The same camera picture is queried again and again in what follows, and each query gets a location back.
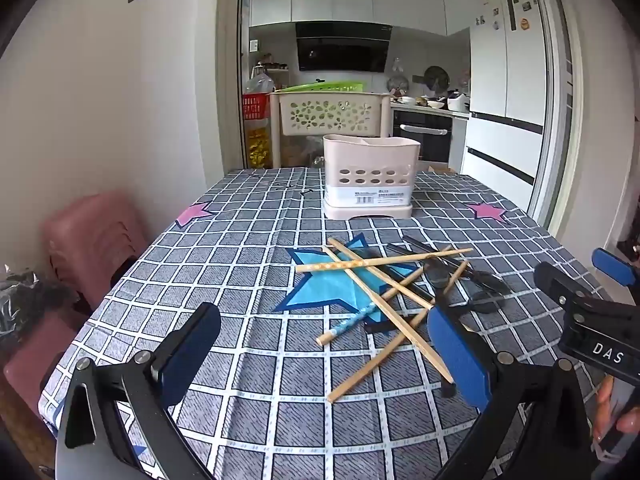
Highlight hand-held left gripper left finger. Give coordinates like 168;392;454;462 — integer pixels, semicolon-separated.
55;302;222;480

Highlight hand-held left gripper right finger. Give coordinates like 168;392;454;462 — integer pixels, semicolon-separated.
427;304;601;480

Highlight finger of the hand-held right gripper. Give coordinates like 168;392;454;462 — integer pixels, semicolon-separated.
591;248;640;289
533;261;627;312

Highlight plain bamboo chopstick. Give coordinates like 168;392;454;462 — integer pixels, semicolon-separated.
327;260;470;403
321;246;435;310
327;237;455;386

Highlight dotted bamboo chopstick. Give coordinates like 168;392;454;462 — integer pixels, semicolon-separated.
294;247;474;275

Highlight beige plastic utensil holder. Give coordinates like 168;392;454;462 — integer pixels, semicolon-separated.
321;134;417;221

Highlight person's right hand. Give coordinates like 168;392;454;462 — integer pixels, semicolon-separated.
590;375;640;453

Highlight grey checked star tablecloth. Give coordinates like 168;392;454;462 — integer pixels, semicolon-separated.
39;166;608;480

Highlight stack of pink plastic stools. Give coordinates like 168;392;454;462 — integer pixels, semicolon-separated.
40;192;151;311

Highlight pink plastic stool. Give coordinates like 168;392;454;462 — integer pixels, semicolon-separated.
2;310;91;416

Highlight black plastic bag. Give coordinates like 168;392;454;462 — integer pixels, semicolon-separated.
0;265;66;341

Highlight black built-in oven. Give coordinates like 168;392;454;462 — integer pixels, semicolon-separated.
392;110;453;163

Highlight white refrigerator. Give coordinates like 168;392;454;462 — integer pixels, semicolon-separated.
460;0;561;211

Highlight yellow packets bag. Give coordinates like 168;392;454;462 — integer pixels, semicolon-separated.
246;127;271;168

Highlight clear plastic bags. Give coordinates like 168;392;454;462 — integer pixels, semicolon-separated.
300;137;326;168

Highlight hanging dark pan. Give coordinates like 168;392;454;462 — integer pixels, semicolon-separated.
424;66;451;96

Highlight red plastic basket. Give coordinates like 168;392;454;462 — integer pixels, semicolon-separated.
242;92;271;121

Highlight beige flower-cutout trolley rack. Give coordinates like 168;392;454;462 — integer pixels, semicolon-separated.
269;91;396;168

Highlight green plastic basket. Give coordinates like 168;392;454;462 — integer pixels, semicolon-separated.
277;80;366;94

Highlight black range hood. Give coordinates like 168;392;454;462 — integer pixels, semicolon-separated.
295;22;393;73

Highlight white upper cabinets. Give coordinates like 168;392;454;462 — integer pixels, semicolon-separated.
250;0;473;36

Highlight sliding door frame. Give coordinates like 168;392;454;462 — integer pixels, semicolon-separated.
530;0;593;233

